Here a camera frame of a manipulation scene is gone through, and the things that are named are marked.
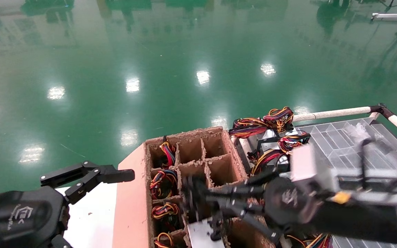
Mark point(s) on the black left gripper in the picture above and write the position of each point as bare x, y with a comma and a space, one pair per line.
19, 220

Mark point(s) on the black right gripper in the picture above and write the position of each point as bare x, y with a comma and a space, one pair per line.
291, 203

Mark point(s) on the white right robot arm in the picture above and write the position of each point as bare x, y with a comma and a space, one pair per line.
357, 217

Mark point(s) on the brown divided cardboard box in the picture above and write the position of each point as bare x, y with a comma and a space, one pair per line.
219, 165

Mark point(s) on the salmon pink board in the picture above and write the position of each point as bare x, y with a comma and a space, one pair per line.
129, 206

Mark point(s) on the clear plastic compartment tray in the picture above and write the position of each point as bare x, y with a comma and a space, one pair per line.
336, 137

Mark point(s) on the white padded cart rail frame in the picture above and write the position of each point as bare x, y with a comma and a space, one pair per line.
329, 113

